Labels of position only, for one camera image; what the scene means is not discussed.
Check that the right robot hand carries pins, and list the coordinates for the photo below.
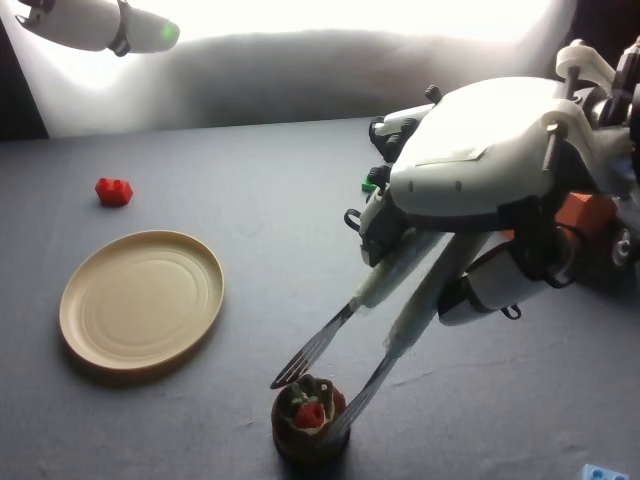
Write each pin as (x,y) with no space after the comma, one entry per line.
(475,150)

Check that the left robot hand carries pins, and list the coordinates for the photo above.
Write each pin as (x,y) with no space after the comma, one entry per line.
(90,25)

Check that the toy chocolate cake with raspberry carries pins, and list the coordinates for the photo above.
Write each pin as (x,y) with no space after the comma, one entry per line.
(300,435)

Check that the beige round plate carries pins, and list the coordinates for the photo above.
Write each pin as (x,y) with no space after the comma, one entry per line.
(142,305)

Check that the green toy brick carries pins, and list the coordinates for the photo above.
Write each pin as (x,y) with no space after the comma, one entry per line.
(369,186)

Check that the orange foam block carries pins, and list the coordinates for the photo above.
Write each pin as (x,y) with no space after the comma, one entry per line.
(585,210)

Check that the red toy brick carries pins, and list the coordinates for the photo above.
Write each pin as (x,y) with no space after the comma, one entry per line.
(114,192)

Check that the grey table cloth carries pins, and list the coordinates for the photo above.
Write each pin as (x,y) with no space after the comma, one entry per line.
(475,400)

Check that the blue toy brick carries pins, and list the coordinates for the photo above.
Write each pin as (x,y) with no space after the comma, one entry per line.
(602,472)

